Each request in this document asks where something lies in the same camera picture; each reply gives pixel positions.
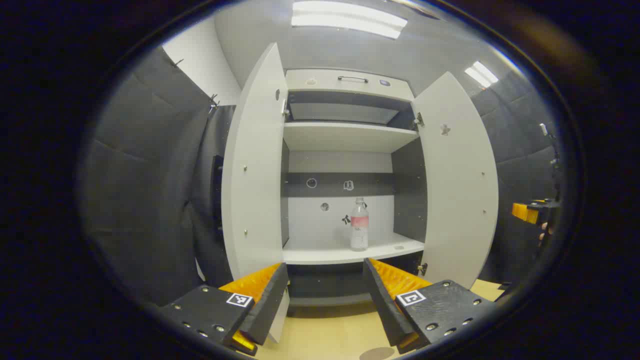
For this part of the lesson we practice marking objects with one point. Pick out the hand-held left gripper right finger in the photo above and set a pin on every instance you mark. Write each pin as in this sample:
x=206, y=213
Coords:
x=385, y=305

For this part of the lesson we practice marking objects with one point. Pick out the clear bottle with pink label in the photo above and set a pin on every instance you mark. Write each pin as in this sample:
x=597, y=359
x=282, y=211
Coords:
x=359, y=230

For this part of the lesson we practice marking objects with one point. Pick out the white cabinet door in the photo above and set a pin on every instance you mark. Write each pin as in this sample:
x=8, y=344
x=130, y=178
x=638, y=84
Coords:
x=457, y=190
x=255, y=165

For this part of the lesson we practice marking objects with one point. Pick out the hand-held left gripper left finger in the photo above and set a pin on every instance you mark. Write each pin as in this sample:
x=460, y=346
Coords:
x=270, y=305

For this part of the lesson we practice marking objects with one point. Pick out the long ceiling light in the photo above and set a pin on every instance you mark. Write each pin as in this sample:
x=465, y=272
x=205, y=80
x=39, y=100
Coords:
x=350, y=17
x=481, y=74

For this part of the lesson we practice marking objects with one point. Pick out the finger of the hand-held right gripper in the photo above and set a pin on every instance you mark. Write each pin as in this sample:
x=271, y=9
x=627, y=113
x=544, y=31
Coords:
x=525, y=212

